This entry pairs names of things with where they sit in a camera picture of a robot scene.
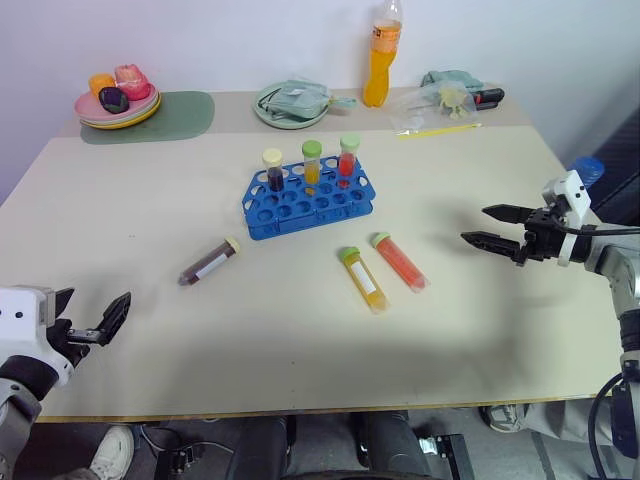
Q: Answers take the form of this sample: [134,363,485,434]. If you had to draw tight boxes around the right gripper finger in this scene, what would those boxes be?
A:
[481,203,532,226]
[459,230,524,262]

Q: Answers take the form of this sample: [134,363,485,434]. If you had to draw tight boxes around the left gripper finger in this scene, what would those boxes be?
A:
[53,287,76,322]
[67,291,133,348]

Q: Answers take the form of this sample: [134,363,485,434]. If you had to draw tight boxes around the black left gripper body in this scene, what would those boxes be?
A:
[46,318,92,370]

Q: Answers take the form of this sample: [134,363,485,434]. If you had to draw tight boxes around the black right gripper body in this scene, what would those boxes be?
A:
[514,206,571,267]

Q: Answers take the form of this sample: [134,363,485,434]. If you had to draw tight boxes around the green-capped orange liquid tube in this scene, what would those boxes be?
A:
[369,231,433,294]

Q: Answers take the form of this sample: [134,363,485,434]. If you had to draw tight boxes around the cream-capped dark tube, white label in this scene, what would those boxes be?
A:
[178,237,242,288]

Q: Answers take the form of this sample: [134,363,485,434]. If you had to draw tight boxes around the green-capped yellow tube, white label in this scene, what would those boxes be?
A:
[338,245,391,317]

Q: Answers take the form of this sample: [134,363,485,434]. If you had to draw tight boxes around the green-capped red liquid tube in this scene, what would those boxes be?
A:
[337,134,362,190]

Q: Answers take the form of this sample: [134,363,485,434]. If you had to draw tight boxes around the blue plastic test tube rack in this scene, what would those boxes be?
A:
[241,155,375,242]

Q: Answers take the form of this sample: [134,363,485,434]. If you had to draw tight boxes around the green-capped yellow liquid tube, unlabelled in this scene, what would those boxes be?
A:
[300,140,323,195]

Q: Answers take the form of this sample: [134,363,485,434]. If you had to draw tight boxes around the cream-capped dark liquid tube, unlabelled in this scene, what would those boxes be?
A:
[262,148,287,194]

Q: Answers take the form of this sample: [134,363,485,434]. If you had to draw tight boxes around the blue bottle cap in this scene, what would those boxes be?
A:
[571,155,607,190]

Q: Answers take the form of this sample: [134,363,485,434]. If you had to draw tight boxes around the white sneaker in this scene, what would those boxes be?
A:
[88,425,136,480]

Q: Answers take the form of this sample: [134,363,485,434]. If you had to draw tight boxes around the black ribbed object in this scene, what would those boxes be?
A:
[587,102,640,221]

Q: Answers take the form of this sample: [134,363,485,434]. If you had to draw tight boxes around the black and red tool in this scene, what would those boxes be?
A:
[471,87,507,112]

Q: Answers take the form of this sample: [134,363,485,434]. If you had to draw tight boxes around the pale yellow toy figure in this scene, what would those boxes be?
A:
[437,85,474,122]

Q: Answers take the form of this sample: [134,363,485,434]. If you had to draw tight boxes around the clear plastic zip bag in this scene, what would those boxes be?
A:
[388,83,484,140]

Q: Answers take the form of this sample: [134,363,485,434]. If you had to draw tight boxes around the green folded cloth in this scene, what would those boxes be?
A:
[420,69,486,94]

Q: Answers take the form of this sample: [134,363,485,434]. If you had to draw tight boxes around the small black box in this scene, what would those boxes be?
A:
[153,448,202,480]

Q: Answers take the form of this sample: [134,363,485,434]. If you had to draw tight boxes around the grey sneaker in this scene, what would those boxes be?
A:
[480,403,532,434]

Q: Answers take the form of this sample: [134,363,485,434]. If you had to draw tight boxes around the grey trouser leg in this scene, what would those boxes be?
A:
[517,398,629,459]

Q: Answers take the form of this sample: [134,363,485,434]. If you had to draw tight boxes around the orange soda plastic bottle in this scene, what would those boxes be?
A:
[361,0,405,109]

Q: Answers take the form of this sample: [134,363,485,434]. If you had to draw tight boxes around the pink plate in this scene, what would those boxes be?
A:
[74,83,161,121]

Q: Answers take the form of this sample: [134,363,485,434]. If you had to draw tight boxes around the dark rounded shape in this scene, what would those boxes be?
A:
[227,414,297,480]
[355,411,432,480]

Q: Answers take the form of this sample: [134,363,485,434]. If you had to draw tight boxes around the stack of coloured plates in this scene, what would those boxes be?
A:
[79,93,164,132]

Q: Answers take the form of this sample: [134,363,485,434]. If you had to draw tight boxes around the dark purple toy food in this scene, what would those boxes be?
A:
[98,86,131,114]

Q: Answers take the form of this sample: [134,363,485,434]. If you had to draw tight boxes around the green oval placemat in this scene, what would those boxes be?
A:
[80,90,217,147]

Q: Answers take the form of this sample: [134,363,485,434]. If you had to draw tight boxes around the pink toy food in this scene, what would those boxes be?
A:
[113,63,154,102]

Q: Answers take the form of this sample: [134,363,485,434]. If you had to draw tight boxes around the light green zip pouch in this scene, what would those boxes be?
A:
[258,78,359,120]

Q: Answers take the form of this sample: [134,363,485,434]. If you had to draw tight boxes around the light green plate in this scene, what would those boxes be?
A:
[252,81,332,131]

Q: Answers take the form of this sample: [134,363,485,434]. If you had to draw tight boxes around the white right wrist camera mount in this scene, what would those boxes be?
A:
[541,169,592,268]

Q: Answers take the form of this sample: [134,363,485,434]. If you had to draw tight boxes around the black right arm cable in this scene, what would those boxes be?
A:
[564,223,640,238]

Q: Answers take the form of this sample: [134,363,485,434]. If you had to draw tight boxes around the black metal bracket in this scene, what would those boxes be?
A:
[418,433,477,480]

